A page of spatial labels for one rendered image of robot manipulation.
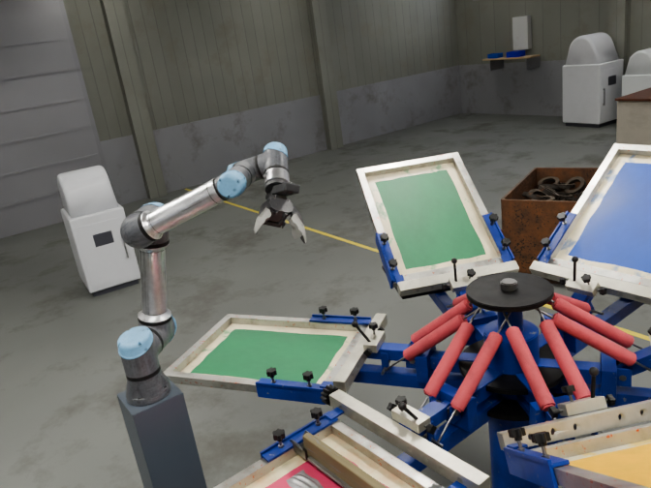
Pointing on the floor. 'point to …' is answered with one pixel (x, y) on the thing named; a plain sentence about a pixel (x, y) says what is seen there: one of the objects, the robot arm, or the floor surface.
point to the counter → (634, 118)
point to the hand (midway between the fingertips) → (281, 237)
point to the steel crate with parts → (540, 208)
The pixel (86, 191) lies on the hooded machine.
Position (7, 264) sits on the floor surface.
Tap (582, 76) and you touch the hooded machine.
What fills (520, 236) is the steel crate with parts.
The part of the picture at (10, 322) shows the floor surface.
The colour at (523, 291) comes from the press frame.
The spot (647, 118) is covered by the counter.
